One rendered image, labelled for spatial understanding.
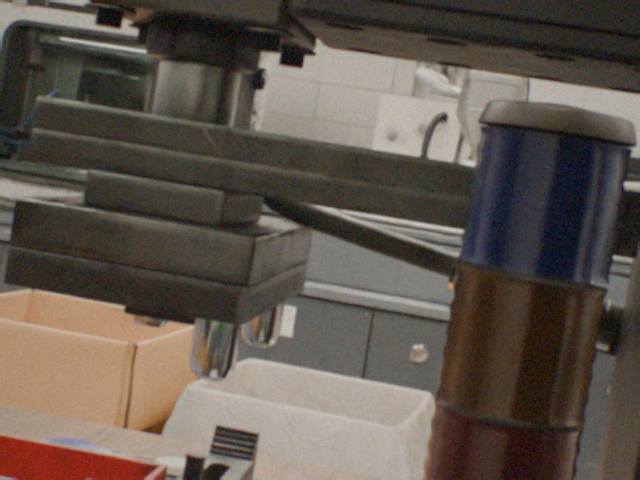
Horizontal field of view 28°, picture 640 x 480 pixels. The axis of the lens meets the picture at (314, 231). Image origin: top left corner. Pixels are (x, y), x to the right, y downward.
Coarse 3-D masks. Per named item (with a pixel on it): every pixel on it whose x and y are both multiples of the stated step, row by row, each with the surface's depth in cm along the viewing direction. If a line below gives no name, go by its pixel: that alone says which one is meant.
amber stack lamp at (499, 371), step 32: (480, 288) 32; (512, 288) 31; (544, 288) 31; (576, 288) 31; (480, 320) 32; (512, 320) 31; (544, 320) 31; (576, 320) 31; (448, 352) 32; (480, 352) 32; (512, 352) 31; (544, 352) 31; (576, 352) 31; (448, 384) 32; (480, 384) 31; (512, 384) 31; (544, 384) 31; (576, 384) 32; (512, 416) 31; (544, 416) 31; (576, 416) 32
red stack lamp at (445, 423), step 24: (456, 408) 32; (432, 432) 33; (456, 432) 32; (480, 432) 31; (504, 432) 31; (528, 432) 31; (552, 432) 31; (576, 432) 32; (432, 456) 33; (456, 456) 32; (480, 456) 31; (504, 456) 31; (528, 456) 31; (552, 456) 31; (576, 456) 32
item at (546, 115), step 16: (496, 112) 32; (512, 112) 31; (528, 112) 31; (544, 112) 31; (560, 112) 31; (576, 112) 31; (592, 112) 31; (512, 128) 33; (528, 128) 31; (544, 128) 31; (560, 128) 31; (576, 128) 31; (592, 128) 31; (608, 128) 31; (624, 128) 31; (624, 144) 32
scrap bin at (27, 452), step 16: (0, 448) 88; (16, 448) 88; (32, 448) 87; (48, 448) 87; (64, 448) 87; (80, 448) 87; (0, 464) 88; (16, 464) 88; (32, 464) 87; (48, 464) 87; (64, 464) 87; (80, 464) 87; (96, 464) 87; (112, 464) 87; (128, 464) 87; (144, 464) 86; (160, 464) 86
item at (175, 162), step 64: (192, 64) 57; (256, 64) 59; (64, 128) 56; (128, 128) 56; (192, 128) 55; (128, 192) 55; (192, 192) 54; (256, 192) 55; (320, 192) 55; (384, 192) 54; (448, 192) 54; (64, 256) 53; (128, 256) 52; (192, 256) 52; (256, 256) 52; (192, 320) 58; (256, 320) 66
